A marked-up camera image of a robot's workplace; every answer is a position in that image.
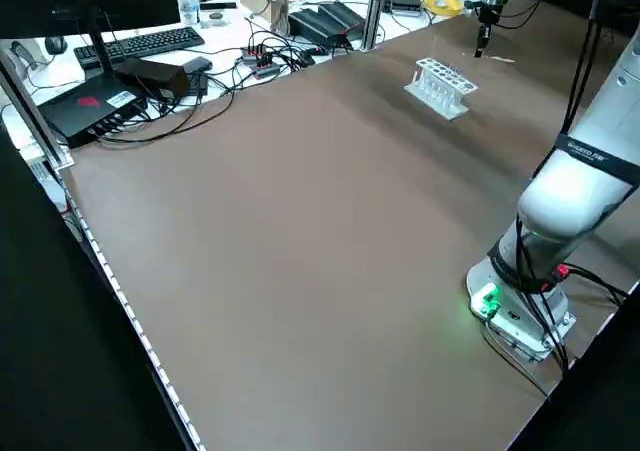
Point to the black keyboard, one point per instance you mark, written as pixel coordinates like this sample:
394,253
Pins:
140,43

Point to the dark brown box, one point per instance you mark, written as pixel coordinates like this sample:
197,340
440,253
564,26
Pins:
150,78

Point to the clear plastic bottle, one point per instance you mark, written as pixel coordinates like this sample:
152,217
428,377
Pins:
190,6

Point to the black ridged unit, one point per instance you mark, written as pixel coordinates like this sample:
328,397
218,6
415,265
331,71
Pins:
345,16
310,23

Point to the clear glass test tube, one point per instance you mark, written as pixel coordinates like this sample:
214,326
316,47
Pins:
454,73
434,53

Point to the black box with red logo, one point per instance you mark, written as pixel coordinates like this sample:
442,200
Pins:
85,116

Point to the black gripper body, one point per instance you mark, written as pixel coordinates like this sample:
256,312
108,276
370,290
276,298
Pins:
489,15

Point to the small clear case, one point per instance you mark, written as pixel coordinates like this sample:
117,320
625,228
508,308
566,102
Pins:
218,17

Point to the black computer mouse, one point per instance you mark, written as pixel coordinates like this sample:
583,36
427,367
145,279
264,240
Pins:
55,45

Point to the aluminium frame bar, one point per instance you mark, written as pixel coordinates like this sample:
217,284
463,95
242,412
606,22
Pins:
30,111

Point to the white test tube rack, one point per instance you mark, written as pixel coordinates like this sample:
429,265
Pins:
450,112

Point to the silver aluminium post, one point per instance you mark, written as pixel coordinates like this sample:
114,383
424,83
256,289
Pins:
374,11

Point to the slim black remote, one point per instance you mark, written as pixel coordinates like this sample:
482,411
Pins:
217,5

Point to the black power adapter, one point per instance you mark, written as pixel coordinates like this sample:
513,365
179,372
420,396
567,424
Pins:
199,71

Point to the light wooden box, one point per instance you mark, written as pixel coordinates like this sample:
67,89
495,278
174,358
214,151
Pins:
260,1

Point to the black monitor stand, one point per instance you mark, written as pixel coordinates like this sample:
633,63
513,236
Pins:
97,51

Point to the flat black device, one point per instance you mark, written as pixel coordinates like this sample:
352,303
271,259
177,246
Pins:
406,0

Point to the grey usb hub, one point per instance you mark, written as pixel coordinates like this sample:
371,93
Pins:
260,61

